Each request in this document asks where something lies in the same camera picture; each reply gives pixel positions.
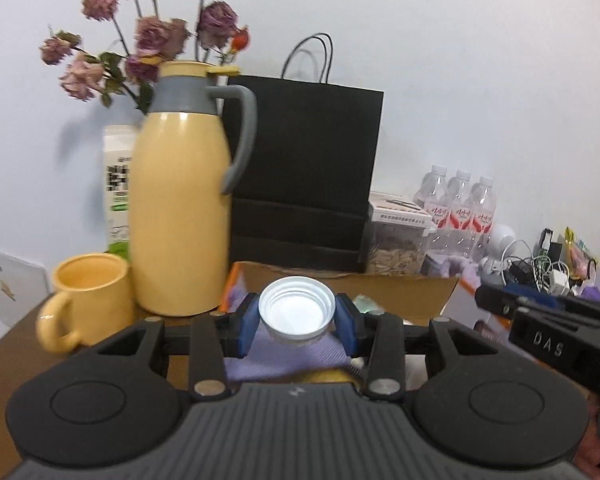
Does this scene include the left water bottle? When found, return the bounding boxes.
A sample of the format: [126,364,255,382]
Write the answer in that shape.
[414,165,449,252]

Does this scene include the middle water bottle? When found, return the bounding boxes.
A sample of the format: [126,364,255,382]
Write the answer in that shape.
[443,170,472,255]

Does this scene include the white round robot speaker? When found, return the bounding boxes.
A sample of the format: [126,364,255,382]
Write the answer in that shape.
[480,223,516,274]

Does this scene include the black paper shopping bag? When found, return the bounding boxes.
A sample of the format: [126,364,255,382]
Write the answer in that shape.
[229,32,384,273]

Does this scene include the dried rose bouquet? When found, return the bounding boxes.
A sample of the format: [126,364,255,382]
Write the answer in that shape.
[38,0,250,114]

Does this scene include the right water bottle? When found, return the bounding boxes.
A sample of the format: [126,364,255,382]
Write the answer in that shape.
[469,177,496,261]

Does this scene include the white leaflet card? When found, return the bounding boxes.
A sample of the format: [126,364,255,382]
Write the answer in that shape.
[0,252,50,339]

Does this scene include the white plastic bottle cap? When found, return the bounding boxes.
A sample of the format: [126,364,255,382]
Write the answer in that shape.
[258,276,336,344]

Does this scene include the colourful snack packet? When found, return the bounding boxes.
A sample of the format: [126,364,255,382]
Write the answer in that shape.
[564,226,598,281]

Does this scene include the purple fluffy headband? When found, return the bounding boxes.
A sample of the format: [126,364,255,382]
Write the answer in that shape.
[432,256,481,289]

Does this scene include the yellow thermos jug grey handle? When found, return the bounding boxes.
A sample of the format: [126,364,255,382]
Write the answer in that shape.
[129,61,258,318]

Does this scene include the purple knitted cloth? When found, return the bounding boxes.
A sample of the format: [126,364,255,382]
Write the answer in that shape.
[224,284,354,384]

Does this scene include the yellow ceramic mug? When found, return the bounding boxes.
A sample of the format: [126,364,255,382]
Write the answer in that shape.
[35,252,135,354]

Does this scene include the white green milk carton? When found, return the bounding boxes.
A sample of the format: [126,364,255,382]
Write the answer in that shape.
[102,125,138,259]

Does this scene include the water bottle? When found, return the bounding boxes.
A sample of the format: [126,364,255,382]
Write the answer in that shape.
[469,177,496,261]
[414,165,449,252]
[443,170,472,255]

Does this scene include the white red small box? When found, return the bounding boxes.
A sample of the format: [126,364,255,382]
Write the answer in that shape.
[368,192,437,233]

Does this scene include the orange cardboard box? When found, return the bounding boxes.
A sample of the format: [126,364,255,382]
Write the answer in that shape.
[164,260,512,391]

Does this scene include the yellow plush toy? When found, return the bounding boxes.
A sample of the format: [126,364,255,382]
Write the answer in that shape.
[291,368,362,387]

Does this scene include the tangled white charger cables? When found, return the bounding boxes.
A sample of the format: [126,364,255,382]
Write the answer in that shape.
[502,238,584,298]

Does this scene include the clear jar of seeds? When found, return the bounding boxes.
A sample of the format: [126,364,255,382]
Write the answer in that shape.
[365,223,429,276]

